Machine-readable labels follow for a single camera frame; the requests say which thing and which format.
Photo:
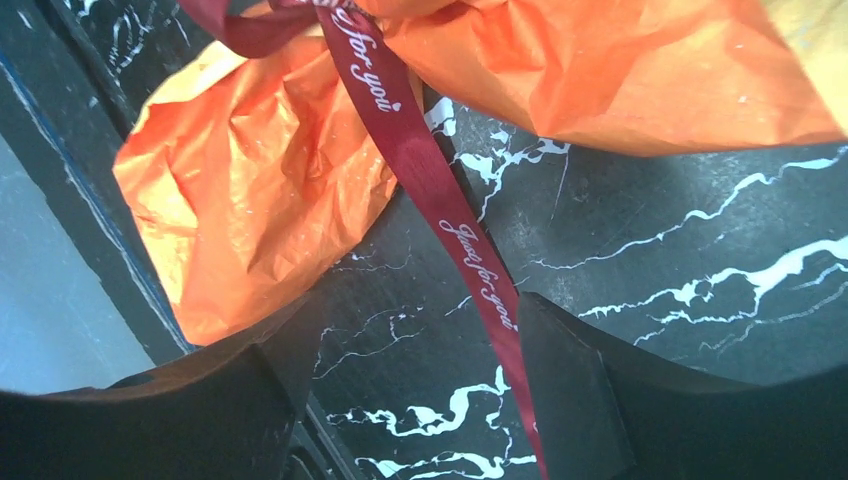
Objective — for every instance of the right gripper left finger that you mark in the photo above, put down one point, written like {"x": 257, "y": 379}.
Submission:
{"x": 224, "y": 411}

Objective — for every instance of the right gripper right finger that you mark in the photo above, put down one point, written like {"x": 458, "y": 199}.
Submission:
{"x": 607, "y": 409}

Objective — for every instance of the orange wrapping paper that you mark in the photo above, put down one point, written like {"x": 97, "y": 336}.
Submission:
{"x": 249, "y": 177}

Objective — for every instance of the dark red ribbon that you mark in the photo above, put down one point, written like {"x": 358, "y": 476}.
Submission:
{"x": 377, "y": 82}

